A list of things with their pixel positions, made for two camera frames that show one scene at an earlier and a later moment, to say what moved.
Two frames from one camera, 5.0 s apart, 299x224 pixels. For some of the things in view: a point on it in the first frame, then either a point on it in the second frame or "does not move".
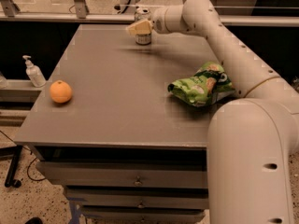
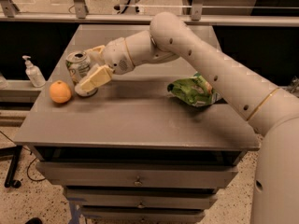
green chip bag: (206, 85) does not move
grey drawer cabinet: (124, 147) does not move
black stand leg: (15, 151) does not move
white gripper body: (161, 22) -> (116, 56)
